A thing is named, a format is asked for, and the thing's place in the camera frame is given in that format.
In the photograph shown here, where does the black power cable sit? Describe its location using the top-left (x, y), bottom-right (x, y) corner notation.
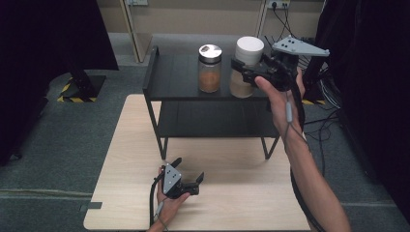
top-left (282, 4), bottom-right (290, 39)
top-left (273, 3), bottom-right (294, 42)

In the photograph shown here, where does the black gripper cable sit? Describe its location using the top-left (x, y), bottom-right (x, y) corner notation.
top-left (148, 173), bottom-right (166, 227)
top-left (288, 72), bottom-right (327, 232)

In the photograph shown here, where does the beige partition post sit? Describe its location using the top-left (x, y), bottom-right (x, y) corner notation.
top-left (120, 0), bottom-right (155, 64)

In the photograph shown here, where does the dark curtain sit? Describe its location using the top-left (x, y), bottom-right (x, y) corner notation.
top-left (304, 0), bottom-right (410, 223)
top-left (0, 0), bottom-right (120, 166)

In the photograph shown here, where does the person's left hand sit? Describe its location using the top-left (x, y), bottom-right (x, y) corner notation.
top-left (156, 166), bottom-right (191, 227)

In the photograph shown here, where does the glass jar with white lid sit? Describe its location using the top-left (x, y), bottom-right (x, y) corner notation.
top-left (229, 36), bottom-right (266, 99)

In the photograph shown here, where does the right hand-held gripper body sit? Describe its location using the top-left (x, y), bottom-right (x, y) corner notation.
top-left (255, 35), bottom-right (331, 93)

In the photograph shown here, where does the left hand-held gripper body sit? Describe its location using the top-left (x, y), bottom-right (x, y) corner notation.
top-left (161, 163), bottom-right (200, 199)

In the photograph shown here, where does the grey floor tape strip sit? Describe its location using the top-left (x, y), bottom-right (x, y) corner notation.
top-left (79, 201), bottom-right (103, 213)

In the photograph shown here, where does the glass jar with steel lid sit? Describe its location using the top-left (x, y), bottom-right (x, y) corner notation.
top-left (197, 43), bottom-right (223, 94)

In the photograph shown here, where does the grey wrist cord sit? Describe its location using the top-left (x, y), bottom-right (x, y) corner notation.
top-left (153, 198), bottom-right (169, 231)
top-left (283, 91), bottom-right (311, 153)

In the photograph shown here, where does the white wall post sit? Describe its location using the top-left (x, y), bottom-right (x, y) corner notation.
top-left (255, 0), bottom-right (269, 38)

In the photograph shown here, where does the bundle of floor cables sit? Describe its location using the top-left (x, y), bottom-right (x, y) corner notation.
top-left (302, 37), bottom-right (344, 178)

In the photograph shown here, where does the black base with striped tape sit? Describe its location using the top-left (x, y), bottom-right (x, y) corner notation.
top-left (57, 69), bottom-right (107, 103)

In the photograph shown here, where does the black metal two-tier rack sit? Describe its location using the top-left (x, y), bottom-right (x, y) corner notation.
top-left (142, 45), bottom-right (281, 161)

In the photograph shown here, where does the person's right hand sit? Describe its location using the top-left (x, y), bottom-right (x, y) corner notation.
top-left (254, 67), bottom-right (306, 138)

